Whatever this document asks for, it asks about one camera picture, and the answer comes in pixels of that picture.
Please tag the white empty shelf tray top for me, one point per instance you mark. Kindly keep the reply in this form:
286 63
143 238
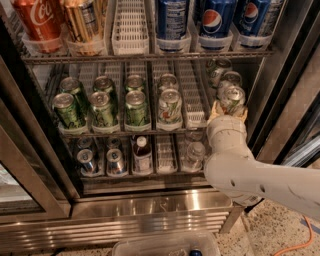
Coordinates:
130 32

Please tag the white green can back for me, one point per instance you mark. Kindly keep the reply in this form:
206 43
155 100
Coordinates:
167 81

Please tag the blue Pepsi can label side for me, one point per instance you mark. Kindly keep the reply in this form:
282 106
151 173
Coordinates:
171 23

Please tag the silver blue can front left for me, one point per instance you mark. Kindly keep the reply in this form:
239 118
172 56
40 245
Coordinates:
87 159

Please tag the blue Pepsi can logo front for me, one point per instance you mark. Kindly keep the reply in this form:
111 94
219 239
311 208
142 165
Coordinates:
216 19

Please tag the white empty shelf tray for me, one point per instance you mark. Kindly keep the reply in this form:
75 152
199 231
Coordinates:
130 32
195 103

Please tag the clear water bottle left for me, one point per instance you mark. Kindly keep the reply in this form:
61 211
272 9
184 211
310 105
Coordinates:
195 153

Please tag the blue bottle cap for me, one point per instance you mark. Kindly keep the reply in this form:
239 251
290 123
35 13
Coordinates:
195 252

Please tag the white 7up can back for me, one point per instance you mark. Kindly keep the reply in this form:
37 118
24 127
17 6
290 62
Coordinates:
215 68

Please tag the white 7up can middle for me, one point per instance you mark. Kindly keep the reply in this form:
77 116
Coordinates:
227 79

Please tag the clear plastic bin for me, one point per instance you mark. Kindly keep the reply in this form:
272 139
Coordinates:
174 244

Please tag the fridge glass door left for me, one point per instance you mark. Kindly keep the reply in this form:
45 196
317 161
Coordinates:
26 154

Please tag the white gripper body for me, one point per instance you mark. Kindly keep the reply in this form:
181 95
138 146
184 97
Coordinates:
226 124

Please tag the gold soda can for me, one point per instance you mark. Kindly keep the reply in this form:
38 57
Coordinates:
84 23

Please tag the red Coca-Cola can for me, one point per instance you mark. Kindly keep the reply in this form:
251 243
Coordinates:
40 23

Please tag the white green can front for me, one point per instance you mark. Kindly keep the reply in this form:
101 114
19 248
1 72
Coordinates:
169 107

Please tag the white green can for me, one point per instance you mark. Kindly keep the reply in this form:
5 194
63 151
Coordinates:
167 81
169 107

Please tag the white empty shelf tray middle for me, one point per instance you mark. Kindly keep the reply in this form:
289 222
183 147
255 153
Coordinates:
195 103

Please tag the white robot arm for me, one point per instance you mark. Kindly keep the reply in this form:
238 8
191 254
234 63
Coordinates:
233 170

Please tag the blue Pepsi can right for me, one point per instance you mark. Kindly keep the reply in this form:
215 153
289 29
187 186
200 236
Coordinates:
255 21

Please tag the white 7up can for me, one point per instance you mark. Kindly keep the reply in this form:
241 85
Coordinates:
215 68
227 79
232 99

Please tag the green can back left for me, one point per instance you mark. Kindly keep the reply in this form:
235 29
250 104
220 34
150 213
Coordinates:
75 87

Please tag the green can front left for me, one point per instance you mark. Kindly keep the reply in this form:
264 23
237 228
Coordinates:
68 111

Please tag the silver blue can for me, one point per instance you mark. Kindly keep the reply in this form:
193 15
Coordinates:
115 163
85 143
113 143
87 159

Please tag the white 7up can front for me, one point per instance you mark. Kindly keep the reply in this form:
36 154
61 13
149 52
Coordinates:
232 99

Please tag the brown drink bottle white cap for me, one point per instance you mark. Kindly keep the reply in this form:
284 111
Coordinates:
143 156

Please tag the silver blue can back left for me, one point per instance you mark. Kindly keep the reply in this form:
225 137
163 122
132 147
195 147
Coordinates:
85 143

